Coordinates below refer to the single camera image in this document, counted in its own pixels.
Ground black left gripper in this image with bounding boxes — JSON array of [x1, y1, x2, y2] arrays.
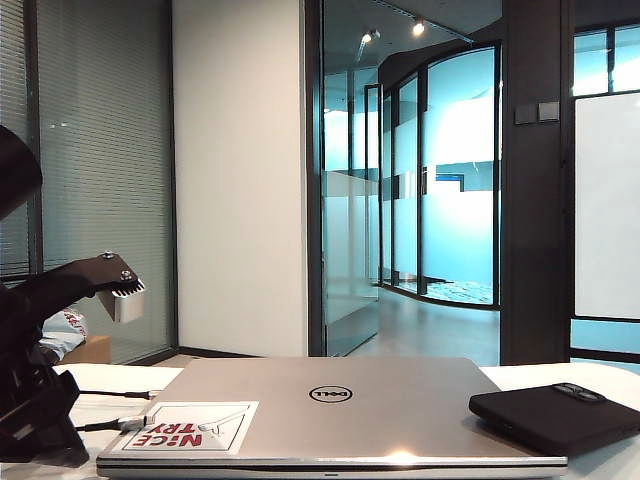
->
[[0, 367, 91, 469]]

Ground black braided charging cable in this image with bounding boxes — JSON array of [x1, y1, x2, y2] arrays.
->
[[73, 410, 154, 434]]

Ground brown cardboard box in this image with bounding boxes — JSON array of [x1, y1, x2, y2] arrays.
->
[[62, 334, 112, 365]]

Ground white NICE TRY sticker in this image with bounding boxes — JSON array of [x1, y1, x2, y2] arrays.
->
[[110, 400, 260, 455]]

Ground grey window blinds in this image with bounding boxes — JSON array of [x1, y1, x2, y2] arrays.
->
[[37, 0, 174, 364]]

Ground silver Dell laptop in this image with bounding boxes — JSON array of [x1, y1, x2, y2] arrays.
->
[[95, 355, 570, 479]]

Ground thin black cable silver plug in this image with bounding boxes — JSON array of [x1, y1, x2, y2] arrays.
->
[[77, 387, 165, 401]]

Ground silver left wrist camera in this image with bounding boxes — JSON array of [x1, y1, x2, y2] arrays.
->
[[99, 279, 146, 325]]

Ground black left camera bracket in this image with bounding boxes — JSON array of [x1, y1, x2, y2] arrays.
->
[[29, 252, 135, 302]]

